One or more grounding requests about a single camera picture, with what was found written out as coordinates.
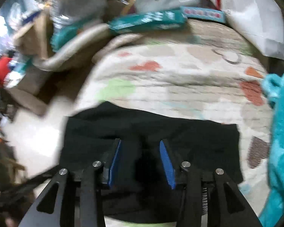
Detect heart patterned quilt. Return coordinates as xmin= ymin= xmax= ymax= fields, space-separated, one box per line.
xmin=76 ymin=19 xmax=273 ymax=214

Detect clear plastic bag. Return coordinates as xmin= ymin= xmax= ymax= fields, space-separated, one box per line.
xmin=50 ymin=0 xmax=107 ymax=29

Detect black pants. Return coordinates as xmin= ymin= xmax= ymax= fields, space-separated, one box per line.
xmin=59 ymin=102 xmax=243 ymax=223

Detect white paper shopping bag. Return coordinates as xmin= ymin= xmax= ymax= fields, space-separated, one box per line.
xmin=210 ymin=0 xmax=284 ymax=59

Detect brown cardboard box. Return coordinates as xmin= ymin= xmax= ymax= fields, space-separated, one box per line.
xmin=12 ymin=9 xmax=54 ymax=60

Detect red cloth item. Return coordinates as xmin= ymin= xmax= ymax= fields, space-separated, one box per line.
xmin=0 ymin=56 xmax=12 ymax=87

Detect green wet wipes pack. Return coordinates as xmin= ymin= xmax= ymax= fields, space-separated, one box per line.
xmin=108 ymin=10 xmax=187 ymax=34

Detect teal fleece blanket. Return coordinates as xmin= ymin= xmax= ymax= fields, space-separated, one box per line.
xmin=260 ymin=74 xmax=284 ymax=226

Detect beige cushion pad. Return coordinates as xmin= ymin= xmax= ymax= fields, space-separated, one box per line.
xmin=33 ymin=23 xmax=111 ymax=72

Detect teal patterned flat box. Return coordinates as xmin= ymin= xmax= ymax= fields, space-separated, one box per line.
xmin=180 ymin=6 xmax=227 ymax=24

